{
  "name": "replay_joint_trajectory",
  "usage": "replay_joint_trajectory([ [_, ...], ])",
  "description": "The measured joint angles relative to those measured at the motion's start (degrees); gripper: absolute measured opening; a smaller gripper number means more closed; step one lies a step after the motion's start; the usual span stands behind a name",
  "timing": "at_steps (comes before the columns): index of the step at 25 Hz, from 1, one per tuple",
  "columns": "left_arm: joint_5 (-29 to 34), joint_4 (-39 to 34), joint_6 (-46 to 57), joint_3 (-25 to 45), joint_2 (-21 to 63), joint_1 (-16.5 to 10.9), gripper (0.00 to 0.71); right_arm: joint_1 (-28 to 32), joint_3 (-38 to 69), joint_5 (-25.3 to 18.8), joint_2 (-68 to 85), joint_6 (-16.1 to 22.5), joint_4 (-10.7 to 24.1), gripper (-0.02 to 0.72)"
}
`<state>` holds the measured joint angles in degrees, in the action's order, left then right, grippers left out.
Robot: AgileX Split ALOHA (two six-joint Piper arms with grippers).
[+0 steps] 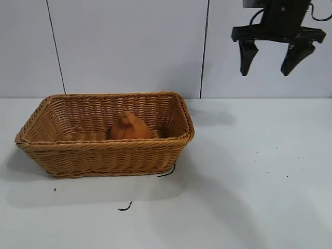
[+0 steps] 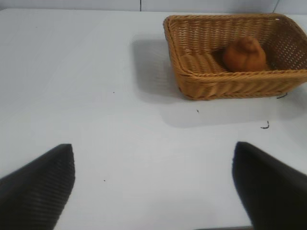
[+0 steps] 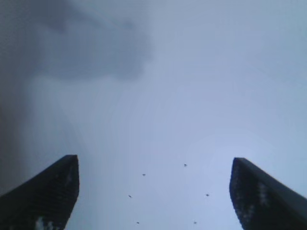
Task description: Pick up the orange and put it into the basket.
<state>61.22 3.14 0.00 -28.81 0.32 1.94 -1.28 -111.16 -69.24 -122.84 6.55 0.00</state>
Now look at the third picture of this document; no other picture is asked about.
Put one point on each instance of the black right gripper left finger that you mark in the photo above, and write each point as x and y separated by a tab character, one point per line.
40	198

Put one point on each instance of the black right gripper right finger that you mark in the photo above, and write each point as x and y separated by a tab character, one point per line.
266	198

